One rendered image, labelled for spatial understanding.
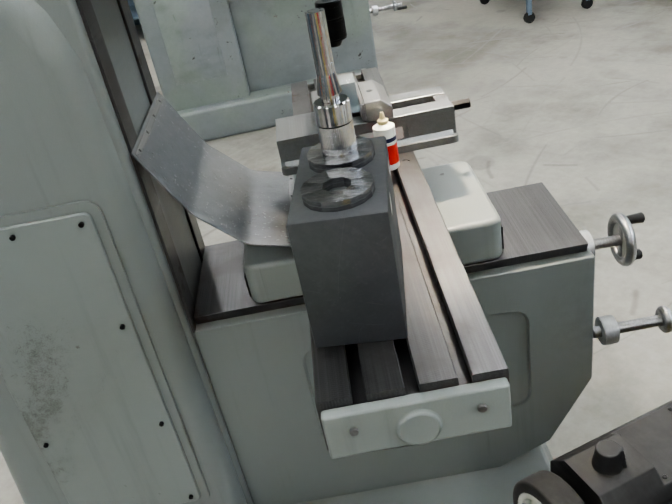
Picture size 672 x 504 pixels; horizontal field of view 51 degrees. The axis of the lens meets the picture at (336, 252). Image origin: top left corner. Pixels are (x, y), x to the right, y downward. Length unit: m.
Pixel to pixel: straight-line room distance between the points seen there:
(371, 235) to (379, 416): 0.21
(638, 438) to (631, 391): 0.94
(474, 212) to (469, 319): 0.48
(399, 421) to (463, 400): 0.08
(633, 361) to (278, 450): 1.17
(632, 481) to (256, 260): 0.73
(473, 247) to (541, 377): 0.37
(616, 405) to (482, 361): 1.34
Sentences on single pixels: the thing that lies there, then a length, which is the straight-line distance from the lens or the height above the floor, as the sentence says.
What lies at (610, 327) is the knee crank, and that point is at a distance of 1.55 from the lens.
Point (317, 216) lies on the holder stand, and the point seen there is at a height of 1.15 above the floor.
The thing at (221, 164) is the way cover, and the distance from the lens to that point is 1.51.
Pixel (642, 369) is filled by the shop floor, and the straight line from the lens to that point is 2.31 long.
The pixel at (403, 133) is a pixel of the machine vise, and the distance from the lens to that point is 1.39.
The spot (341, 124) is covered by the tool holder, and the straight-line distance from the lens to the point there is 0.91.
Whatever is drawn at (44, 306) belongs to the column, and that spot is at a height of 0.89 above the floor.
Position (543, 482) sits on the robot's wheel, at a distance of 1.22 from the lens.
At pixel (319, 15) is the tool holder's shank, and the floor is 1.34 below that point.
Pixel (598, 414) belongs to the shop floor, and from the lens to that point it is 2.16.
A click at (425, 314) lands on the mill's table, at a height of 0.96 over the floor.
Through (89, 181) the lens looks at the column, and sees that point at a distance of 1.23.
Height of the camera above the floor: 1.54
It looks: 31 degrees down
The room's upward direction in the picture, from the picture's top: 11 degrees counter-clockwise
